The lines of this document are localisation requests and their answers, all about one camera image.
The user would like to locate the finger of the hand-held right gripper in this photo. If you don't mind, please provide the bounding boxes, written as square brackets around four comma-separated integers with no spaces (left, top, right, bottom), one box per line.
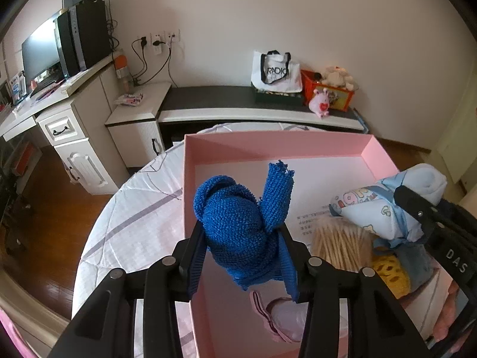
[393,186,444,232]

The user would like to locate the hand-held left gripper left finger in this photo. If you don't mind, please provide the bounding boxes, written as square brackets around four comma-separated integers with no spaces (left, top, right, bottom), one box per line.
[48,220,207,358]

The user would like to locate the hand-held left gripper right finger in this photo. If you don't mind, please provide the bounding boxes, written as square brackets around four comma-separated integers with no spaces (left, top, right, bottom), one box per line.
[278,227,429,358]

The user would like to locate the light blue printed cloth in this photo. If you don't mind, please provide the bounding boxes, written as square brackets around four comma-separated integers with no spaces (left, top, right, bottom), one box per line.
[330,163,448,249]

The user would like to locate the bagged pink hair ties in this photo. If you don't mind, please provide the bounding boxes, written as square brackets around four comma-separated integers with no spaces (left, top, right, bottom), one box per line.
[249,290,312,344]

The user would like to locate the pack of cotton swabs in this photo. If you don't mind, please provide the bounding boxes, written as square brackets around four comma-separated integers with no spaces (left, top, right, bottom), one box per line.
[311,218,373,273]

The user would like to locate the blue knitted cloth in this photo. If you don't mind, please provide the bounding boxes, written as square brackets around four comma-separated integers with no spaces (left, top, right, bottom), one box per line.
[193,160,295,291]

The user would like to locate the yellow crochet toy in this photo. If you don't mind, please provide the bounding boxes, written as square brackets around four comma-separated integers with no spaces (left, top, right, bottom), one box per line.
[371,255,412,299]

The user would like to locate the pink cardboard box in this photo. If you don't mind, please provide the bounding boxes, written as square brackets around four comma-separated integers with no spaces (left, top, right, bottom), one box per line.
[183,131,466,358]

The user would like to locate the red storage box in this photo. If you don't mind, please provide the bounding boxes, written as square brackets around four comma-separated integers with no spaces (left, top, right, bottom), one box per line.
[300,69,354,112]

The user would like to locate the pink plush toy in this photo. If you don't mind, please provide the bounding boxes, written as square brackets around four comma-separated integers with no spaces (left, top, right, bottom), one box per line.
[309,87,332,119]

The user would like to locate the beige plush toy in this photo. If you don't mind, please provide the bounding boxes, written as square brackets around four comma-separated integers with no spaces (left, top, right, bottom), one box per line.
[320,65,356,91]

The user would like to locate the white low cabinet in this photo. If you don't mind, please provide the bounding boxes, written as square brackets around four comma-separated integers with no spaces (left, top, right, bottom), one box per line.
[105,82,173,176]

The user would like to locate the dark-topped low bench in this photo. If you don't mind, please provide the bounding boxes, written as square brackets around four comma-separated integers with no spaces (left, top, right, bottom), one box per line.
[158,86,369,146]

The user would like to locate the green flat box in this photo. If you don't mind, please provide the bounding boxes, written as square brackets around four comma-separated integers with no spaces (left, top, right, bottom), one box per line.
[251,84,304,102]

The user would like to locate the white desk with drawers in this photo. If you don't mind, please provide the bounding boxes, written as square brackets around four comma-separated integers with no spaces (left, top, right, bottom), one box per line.
[0,50,131,196]

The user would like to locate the pink snack packet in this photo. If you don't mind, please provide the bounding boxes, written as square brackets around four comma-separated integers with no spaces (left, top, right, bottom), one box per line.
[115,92,145,107]

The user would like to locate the black chair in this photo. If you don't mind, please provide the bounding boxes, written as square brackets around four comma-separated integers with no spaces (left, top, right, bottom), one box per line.
[0,145,31,262]

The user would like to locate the white tote bag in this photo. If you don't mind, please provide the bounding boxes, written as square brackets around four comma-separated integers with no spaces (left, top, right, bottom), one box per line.
[250,49,302,94]

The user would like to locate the pink garment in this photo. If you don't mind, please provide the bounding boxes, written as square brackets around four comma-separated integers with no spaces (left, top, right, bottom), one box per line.
[0,306,27,358]

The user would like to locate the orange-capped bottle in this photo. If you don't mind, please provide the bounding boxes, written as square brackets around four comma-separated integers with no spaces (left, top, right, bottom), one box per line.
[114,54,133,90]

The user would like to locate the blue and white carton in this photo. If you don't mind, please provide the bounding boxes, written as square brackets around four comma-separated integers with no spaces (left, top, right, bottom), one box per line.
[9,75,27,101]

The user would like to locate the black computer tower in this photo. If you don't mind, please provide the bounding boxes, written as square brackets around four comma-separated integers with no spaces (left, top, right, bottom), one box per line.
[69,0,112,71]

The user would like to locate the black speaker with silver stripes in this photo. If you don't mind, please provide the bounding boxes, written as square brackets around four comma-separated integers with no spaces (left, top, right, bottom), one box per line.
[54,9,82,78]

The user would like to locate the computer monitor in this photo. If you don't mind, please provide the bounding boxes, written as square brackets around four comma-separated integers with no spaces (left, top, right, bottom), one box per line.
[20,17,62,83]

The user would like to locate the black power cables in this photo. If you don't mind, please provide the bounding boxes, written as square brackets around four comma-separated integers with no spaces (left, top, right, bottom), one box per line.
[130,35,179,86]

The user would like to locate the wall sockets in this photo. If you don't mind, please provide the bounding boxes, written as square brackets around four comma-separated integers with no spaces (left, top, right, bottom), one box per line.
[140,29,181,55]

